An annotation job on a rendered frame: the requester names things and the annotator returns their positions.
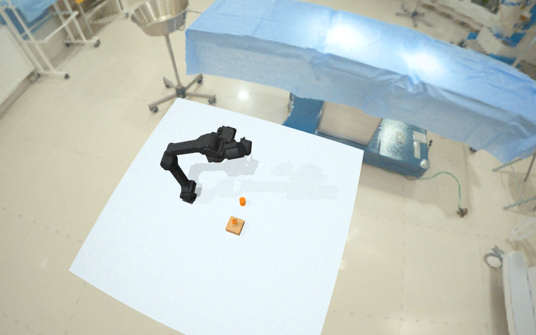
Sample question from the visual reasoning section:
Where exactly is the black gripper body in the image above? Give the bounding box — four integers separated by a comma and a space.
211, 132, 252, 156

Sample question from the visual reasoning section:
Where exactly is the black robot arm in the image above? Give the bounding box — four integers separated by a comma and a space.
160, 126, 245, 204

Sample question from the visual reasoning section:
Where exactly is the tan wooden block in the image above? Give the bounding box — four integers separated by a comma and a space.
226, 216, 245, 236

